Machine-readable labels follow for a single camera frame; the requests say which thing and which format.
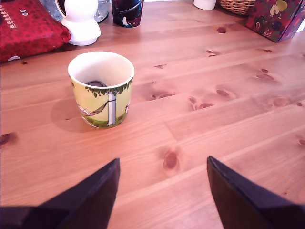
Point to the yellow-green cartoon print mug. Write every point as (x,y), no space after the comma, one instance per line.
(104,107)

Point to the white metal bottle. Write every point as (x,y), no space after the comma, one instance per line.
(205,4)

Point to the floral purple tissue box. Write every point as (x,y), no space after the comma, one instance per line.
(274,19)

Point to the red patterned package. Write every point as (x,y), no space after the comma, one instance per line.
(28,31)

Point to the large clear water bottle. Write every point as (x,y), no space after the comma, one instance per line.
(102,12)

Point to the wicker basket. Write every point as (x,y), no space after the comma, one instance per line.
(237,6)

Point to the small white round camera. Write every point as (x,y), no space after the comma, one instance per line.
(81,26)

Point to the dark blue printed mug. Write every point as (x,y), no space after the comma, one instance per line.
(127,14)

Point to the dark coffee capsule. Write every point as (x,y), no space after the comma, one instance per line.
(95,84)

